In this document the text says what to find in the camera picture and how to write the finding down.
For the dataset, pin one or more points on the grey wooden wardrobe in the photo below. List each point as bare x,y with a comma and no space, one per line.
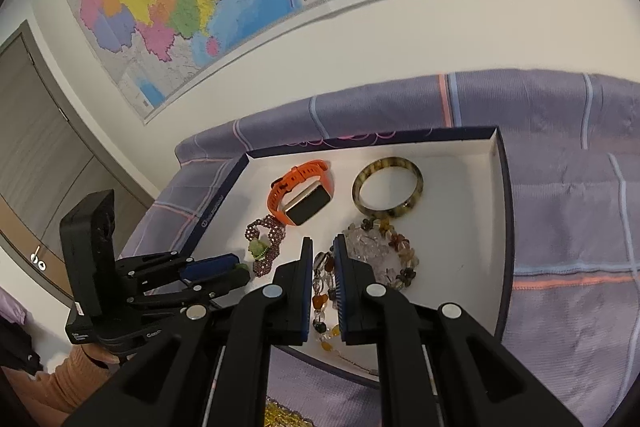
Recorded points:
45,167

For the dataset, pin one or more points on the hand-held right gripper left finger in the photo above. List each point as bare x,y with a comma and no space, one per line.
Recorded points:
304,292

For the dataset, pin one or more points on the purple clothing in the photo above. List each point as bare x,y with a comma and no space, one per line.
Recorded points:
11,307

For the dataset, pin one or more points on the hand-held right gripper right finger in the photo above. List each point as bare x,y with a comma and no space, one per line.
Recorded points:
341,292

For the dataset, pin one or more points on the person's left hand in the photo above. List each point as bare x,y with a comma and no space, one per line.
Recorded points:
100,354

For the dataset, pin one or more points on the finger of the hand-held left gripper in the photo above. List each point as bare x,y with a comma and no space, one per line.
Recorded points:
220,282
210,266

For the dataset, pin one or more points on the amber mottled bangle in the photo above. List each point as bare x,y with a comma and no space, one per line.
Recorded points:
387,187

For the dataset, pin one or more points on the orange smart watch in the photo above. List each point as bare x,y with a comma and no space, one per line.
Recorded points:
300,197

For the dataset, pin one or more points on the dark purple cardboard box tray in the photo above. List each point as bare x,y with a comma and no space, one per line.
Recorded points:
450,147

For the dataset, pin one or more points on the person's left forearm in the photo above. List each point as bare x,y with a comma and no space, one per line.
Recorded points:
60,382

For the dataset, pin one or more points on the purple plaid bed sheet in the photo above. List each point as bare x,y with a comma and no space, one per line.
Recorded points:
570,217

